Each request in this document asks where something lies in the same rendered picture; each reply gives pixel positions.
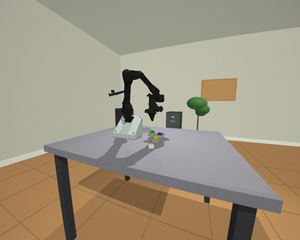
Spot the green button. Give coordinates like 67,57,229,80
148,130,155,136

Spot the blue square button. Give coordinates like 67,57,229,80
156,132,163,139

